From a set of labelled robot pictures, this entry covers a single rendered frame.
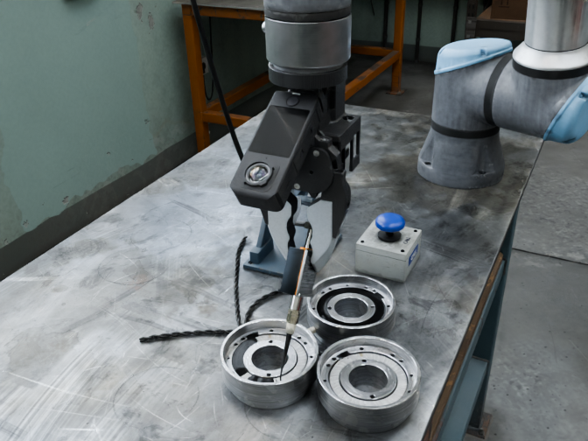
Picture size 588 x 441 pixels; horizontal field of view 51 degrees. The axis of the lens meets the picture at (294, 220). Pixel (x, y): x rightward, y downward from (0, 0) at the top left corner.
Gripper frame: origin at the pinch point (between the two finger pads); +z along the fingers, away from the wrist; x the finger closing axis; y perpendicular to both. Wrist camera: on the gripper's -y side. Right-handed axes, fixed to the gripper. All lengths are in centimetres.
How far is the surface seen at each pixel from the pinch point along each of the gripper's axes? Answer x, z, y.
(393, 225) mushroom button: -4.0, 6.0, 20.6
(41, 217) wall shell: 153, 79, 100
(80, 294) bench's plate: 32.4, 13.4, 0.1
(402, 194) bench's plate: 0.4, 13.1, 43.2
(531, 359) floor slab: -26, 93, 106
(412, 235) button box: -6.1, 8.7, 23.4
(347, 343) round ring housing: -5.0, 9.6, 0.4
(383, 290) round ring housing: -5.7, 9.7, 11.4
